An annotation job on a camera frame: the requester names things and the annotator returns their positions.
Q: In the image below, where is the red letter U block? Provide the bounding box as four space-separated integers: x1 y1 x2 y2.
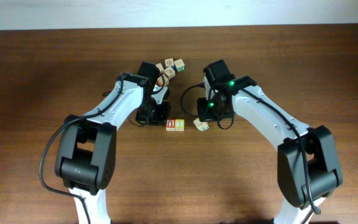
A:
165 119 176 131

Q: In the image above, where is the teal sided picture block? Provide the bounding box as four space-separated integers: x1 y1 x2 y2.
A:
193 118 209 131

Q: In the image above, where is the yellow letter wooden block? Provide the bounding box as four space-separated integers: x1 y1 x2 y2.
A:
175 119 185 131

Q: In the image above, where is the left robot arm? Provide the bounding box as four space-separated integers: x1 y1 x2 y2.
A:
53 73 170 223

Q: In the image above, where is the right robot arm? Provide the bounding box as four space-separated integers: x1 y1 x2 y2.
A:
198 73 343 223

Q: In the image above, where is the red edged picture block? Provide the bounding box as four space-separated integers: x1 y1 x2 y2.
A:
157 75 169 87

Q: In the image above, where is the center picture wooden block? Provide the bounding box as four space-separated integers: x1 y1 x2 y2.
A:
163 67 176 80

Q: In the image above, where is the upper left picture block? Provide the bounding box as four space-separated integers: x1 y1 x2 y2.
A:
155 63 164 73

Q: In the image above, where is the top blue sided block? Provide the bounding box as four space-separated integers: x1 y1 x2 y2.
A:
164 58 175 68

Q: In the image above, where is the top right green sided block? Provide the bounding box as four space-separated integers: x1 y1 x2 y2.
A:
174 58 185 72

